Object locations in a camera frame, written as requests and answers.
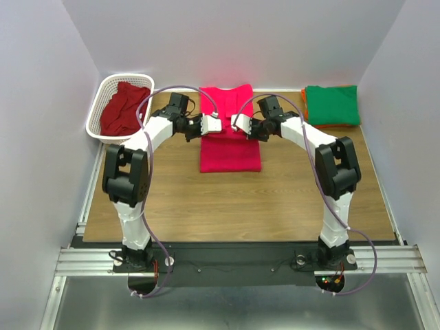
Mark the bright pink t shirt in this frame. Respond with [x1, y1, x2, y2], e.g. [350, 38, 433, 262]
[200, 84, 262, 173]

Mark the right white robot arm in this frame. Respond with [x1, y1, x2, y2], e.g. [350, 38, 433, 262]
[231, 93, 362, 268]

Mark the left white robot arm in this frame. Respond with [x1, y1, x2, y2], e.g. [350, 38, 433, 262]
[102, 93, 201, 273]

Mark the folded green t shirt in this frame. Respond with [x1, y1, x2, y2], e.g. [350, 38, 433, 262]
[305, 84, 362, 128]

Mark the dark red t shirt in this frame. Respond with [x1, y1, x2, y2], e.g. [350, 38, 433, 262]
[100, 81, 151, 136]

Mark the white perforated plastic basket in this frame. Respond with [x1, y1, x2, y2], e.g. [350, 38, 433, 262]
[85, 73, 155, 144]

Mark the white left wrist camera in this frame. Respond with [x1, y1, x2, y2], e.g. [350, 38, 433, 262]
[201, 112, 222, 135]

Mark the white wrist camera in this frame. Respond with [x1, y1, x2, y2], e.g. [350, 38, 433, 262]
[231, 113, 252, 135]
[201, 112, 222, 135]

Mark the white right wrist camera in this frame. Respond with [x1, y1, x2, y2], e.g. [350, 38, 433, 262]
[231, 113, 252, 135]

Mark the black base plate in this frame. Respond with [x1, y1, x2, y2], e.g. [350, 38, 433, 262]
[112, 242, 359, 287]

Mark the aluminium frame rail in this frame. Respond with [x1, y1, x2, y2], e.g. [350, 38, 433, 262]
[41, 140, 118, 330]

